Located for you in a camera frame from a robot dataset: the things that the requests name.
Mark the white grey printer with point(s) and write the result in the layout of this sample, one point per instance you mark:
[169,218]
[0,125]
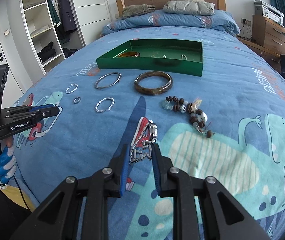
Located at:
[264,9]

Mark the white open wardrobe shelf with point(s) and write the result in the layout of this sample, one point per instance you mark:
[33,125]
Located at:
[43,30]

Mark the folded blue duvet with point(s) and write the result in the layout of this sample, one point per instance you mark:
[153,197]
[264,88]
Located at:
[220,20]

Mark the dark brown jade bangle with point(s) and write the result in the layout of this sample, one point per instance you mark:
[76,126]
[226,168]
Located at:
[153,83]

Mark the green jewelry tray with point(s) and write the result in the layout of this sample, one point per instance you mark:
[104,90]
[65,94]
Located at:
[166,55]

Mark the silver metal watch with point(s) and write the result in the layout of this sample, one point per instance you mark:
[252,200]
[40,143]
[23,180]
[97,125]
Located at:
[145,136]

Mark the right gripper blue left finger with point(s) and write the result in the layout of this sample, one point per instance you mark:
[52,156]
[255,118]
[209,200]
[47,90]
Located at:
[123,168]

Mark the grey puffer jacket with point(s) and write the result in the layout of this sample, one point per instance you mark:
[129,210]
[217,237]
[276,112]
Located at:
[189,8]

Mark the wooden drawer chest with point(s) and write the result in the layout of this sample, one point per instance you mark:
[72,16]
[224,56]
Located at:
[267,41]

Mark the blue white gloved hand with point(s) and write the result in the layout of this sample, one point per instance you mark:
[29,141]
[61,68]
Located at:
[7,161]

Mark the small twisted silver hoop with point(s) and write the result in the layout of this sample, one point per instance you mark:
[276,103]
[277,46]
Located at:
[73,87]

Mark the plain silver bangle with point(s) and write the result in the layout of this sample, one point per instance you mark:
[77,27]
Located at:
[108,80]

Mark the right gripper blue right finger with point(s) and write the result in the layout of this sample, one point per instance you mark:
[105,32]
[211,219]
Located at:
[156,163]

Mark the amber resin bangle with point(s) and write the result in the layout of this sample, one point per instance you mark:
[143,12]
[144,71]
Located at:
[129,54]

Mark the hanging dark clothes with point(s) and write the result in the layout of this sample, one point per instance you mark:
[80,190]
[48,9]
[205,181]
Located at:
[62,18]

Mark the grey brown plush garment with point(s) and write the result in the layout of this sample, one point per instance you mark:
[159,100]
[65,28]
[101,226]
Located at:
[137,10]

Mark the blue dinosaur bedspread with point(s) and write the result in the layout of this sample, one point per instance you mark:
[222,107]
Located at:
[243,97]

